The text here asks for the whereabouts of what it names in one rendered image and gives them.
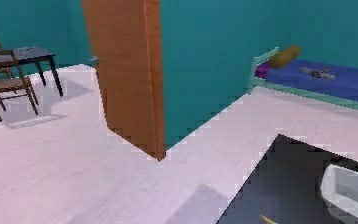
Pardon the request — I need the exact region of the orange wooden room door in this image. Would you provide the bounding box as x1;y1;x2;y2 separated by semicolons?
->
81;0;167;162

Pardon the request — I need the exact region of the yellow pencil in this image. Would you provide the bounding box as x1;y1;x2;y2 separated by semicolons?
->
259;214;279;224

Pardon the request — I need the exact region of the bed with blue cover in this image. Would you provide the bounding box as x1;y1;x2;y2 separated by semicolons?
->
250;46;358;114

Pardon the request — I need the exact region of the grey object on bed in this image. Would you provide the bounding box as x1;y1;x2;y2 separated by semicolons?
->
299;67;337;81

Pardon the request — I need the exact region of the olive yellow pillow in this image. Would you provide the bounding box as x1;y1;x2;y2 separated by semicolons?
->
268;45;302;70

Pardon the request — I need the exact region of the black small table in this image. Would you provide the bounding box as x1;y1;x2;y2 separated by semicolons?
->
10;46;64;98

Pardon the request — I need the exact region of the black dining table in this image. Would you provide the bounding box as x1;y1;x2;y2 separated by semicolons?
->
215;133;358;224

